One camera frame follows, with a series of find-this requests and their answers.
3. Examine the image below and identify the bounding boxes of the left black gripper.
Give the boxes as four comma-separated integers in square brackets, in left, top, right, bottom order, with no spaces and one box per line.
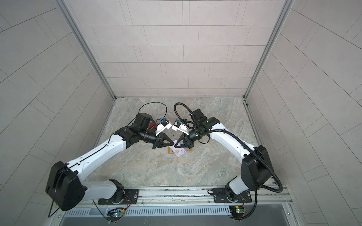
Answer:
[139,130,174,151]

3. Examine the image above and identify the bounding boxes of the pink VIP card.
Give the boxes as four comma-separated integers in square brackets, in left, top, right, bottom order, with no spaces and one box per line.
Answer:
[169,146,186,157]

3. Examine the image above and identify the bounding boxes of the yellow leather card holder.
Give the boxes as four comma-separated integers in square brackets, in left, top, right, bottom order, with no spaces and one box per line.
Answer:
[168,147,193,154]

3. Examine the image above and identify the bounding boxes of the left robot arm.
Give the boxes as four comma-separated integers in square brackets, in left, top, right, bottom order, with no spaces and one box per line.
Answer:
[45,113,174,211]

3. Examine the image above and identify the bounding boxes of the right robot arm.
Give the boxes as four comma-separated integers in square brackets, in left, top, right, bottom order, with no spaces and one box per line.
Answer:
[174,103,283,202]

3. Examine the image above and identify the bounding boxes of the right green circuit board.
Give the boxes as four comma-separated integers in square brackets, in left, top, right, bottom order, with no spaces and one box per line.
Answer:
[229,206,245,220]

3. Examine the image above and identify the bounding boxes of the green circuit board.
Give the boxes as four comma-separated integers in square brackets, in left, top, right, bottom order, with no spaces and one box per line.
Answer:
[229,206,245,220]
[107,208,125,222]

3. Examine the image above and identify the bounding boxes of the left green circuit board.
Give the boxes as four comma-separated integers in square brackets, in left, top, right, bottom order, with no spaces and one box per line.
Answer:
[107,208,125,222]

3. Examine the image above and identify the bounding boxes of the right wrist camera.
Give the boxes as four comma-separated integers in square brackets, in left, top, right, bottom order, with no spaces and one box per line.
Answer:
[171,120,189,135]

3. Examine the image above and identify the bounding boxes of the left camera black cable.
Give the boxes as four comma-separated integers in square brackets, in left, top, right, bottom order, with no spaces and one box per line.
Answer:
[107,101,168,142]

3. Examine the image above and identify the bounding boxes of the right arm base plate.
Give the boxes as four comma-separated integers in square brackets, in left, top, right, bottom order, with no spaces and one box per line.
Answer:
[207,187,252,203]

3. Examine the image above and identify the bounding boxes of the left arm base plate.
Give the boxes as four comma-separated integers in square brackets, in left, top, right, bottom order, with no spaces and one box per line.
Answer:
[97,189,139,205]

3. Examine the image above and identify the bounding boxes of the aluminium mounting rail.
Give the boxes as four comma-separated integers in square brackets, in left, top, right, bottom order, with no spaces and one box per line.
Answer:
[55,185,293,209]

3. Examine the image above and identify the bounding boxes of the right black corrugated cable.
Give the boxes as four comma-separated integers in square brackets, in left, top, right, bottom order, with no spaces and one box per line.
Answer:
[173,102,284,220]

